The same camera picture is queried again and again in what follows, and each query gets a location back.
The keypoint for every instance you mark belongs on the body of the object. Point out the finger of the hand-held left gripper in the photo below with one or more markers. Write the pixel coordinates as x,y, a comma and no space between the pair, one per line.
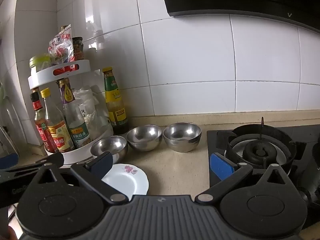
56,158
8,161

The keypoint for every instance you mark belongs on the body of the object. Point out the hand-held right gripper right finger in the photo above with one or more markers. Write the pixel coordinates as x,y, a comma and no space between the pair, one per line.
221,166

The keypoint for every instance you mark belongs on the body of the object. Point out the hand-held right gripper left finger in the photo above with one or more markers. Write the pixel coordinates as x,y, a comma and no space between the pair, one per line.
102,163

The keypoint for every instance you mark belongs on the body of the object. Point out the stainless steel bowl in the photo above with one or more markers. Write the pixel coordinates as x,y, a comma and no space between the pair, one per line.
145,147
182,147
181,131
110,143
143,133

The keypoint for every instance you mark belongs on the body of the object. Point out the white floral plate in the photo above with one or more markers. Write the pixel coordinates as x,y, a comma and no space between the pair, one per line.
127,180

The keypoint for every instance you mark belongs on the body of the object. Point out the yellow cap vinegar bottle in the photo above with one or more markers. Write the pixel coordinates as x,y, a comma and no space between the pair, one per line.
58,135

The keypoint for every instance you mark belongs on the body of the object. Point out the red cap sauce bottle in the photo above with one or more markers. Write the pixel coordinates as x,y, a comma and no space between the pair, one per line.
40,125

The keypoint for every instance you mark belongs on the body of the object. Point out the black burner head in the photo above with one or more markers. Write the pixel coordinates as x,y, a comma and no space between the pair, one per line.
257,152

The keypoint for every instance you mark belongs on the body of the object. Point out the purple label sauce bottle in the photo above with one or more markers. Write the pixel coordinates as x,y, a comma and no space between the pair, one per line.
75,122

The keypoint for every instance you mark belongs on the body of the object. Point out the clear plastic container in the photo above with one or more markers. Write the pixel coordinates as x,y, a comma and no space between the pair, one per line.
92,110

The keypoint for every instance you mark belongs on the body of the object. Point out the yellow green label sauce bottle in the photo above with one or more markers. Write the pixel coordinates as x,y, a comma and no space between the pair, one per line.
113,100

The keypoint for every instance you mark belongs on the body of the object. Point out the black pan support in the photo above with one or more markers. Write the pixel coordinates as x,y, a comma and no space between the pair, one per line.
290,152

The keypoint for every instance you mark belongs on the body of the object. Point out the green-lid jar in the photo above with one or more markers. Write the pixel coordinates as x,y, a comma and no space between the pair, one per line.
40,62

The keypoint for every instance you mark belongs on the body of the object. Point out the red spice packet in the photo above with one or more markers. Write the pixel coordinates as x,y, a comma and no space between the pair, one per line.
61,47

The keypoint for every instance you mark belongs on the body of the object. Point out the dark glass jar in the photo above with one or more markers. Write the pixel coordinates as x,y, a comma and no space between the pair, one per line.
78,47

